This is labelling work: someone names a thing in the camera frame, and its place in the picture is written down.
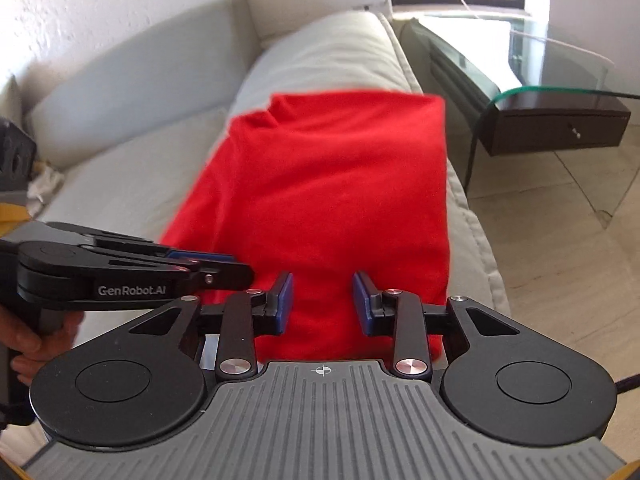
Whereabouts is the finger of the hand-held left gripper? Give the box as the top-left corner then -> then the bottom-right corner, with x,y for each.
75,225 -> 236,263
107,259 -> 255,293

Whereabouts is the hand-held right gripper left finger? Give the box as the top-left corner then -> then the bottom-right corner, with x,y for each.
129,271 -> 295,378

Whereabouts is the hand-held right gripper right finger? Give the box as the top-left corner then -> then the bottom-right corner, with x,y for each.
352,271 -> 521,378

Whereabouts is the red shirt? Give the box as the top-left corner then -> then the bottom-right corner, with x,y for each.
159,89 -> 453,366

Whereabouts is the person's left hand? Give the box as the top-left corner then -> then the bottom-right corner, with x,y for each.
0,304 -> 85,387

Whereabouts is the grey sofa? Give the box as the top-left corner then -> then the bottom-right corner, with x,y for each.
0,0 -> 511,361

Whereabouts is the dark wooden drawer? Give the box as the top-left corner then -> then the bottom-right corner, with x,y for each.
480,95 -> 632,157

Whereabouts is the glass side table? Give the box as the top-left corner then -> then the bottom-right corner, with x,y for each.
400,10 -> 640,231

